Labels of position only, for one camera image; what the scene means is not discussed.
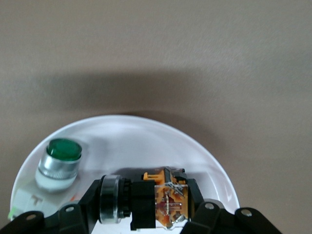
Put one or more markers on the green push button switch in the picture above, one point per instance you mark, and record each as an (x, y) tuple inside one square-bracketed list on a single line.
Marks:
[(58, 165)]

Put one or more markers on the orange push button switch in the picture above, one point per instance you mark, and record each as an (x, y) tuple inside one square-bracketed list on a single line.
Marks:
[(143, 202)]

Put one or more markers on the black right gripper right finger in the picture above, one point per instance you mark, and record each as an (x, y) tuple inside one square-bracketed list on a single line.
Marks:
[(212, 221)]

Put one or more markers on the pale pink round plate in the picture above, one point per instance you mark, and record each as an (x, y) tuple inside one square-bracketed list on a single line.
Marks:
[(136, 143)]

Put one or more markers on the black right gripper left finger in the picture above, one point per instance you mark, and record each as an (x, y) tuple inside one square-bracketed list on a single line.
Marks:
[(73, 219)]

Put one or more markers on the brown table mat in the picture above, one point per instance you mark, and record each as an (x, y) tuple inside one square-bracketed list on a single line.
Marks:
[(156, 48)]

